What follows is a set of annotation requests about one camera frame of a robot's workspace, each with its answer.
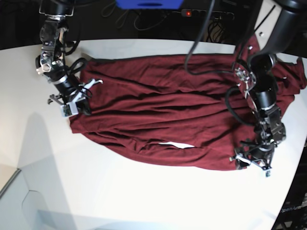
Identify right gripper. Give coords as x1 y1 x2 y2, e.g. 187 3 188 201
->
47 79 103 115

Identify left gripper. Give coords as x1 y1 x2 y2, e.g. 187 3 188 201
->
229 140 275 172

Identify dark red t-shirt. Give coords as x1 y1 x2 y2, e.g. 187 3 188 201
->
68 34 307 172

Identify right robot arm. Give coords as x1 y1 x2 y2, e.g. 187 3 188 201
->
35 0 102 117

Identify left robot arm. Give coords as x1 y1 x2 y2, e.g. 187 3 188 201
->
230 0 307 173

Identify blue box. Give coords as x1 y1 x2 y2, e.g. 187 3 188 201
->
116 0 183 10

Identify black power strip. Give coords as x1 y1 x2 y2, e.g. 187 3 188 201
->
180 9 235 21

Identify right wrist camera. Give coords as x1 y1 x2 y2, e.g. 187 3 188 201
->
60 103 79 117

